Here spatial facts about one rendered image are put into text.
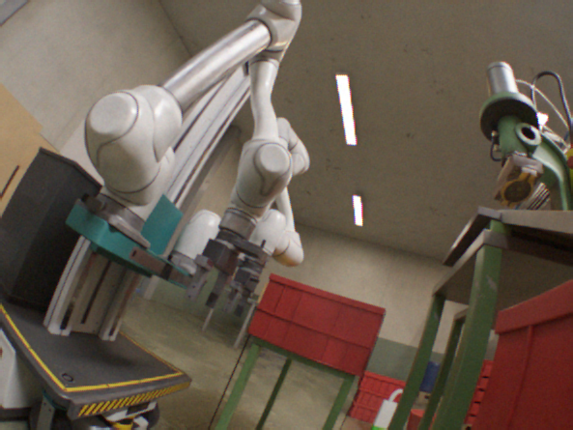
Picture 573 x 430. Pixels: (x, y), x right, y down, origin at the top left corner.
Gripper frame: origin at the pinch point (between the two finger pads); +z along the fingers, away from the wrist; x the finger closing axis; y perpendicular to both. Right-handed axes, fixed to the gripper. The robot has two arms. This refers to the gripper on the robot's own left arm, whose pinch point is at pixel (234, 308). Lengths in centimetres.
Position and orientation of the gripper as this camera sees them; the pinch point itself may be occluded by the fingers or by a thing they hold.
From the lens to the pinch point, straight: 96.9
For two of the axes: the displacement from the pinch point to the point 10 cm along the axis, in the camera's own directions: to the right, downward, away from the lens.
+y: 9.2, 3.0, -2.3
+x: 0.9, 4.2, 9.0
